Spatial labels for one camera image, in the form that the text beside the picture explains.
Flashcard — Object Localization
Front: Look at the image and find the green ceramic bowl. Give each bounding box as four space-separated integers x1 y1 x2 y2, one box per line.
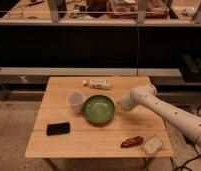
82 95 115 124

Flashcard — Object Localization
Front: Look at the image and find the beige sponge block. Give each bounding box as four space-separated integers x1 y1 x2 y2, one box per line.
141 136 163 156

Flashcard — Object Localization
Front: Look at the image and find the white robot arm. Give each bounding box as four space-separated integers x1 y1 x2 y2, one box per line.
117 84 201 147

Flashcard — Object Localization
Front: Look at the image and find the white plastic bottle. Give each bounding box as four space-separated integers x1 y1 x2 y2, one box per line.
83 79 111 90

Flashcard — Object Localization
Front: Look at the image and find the translucent plastic cup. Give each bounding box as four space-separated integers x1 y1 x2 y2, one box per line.
67 91 84 114

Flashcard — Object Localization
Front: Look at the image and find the wooden table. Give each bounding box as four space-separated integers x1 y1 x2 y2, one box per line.
25 77 173 158

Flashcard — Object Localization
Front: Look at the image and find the black rectangular phone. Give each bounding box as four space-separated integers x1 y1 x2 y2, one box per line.
46 122 70 136

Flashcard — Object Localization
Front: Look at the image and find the red chili pepper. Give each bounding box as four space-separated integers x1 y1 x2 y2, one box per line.
121 136 143 148

